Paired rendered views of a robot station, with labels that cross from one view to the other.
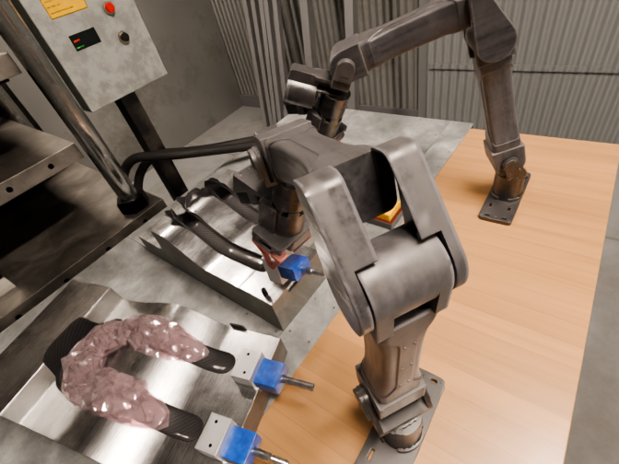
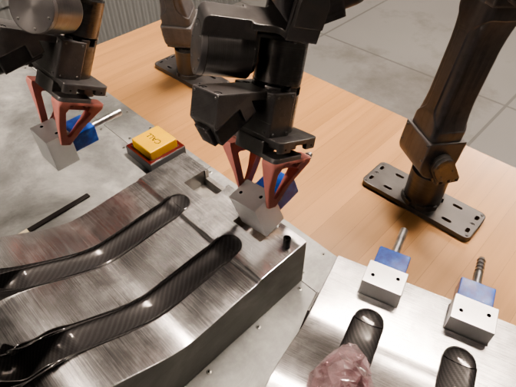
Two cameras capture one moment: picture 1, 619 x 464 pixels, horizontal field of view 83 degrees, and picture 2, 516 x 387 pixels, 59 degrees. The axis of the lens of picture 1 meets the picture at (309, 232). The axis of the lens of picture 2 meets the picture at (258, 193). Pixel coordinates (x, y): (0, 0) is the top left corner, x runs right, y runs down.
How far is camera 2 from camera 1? 0.68 m
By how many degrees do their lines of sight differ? 63
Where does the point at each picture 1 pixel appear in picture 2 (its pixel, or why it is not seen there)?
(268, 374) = (394, 262)
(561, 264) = not seen: hidden behind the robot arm
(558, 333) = (346, 101)
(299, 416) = (411, 274)
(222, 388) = (405, 324)
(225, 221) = (86, 296)
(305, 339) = (319, 257)
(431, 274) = not seen: outside the picture
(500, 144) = (189, 14)
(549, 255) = not seen: hidden behind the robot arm
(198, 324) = (307, 350)
